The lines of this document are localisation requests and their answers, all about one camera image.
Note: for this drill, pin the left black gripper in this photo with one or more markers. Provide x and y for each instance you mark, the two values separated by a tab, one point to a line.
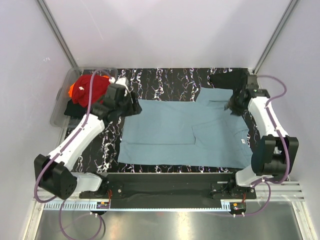
134	108

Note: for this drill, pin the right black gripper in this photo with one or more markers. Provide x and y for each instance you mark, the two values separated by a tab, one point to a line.
236	111

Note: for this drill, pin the blue t-shirt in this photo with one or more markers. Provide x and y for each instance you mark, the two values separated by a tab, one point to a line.
188	133

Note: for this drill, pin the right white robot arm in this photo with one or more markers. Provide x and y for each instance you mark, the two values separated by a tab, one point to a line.
274	156

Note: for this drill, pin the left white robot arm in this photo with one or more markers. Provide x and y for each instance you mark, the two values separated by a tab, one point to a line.
53	172

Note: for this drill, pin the folded black t-shirt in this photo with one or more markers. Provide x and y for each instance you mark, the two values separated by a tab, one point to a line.
234	80

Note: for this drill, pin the red t-shirt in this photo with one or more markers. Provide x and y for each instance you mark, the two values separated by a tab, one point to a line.
81	89

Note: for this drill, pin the black t-shirt in bin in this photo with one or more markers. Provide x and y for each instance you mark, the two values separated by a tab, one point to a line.
74	110

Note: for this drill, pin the orange t-shirt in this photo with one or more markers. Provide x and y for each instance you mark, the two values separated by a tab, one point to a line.
70	91

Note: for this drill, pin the clear plastic bin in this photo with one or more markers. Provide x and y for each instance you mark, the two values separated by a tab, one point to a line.
58	119

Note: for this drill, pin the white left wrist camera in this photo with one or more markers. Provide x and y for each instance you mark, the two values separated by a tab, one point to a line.
121	81

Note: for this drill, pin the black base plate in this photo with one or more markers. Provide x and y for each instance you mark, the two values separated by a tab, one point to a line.
161	191

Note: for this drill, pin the aluminium frame rail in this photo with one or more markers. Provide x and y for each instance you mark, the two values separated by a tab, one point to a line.
287	191

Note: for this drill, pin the white slotted cable duct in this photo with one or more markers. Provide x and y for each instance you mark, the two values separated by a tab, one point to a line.
85	205

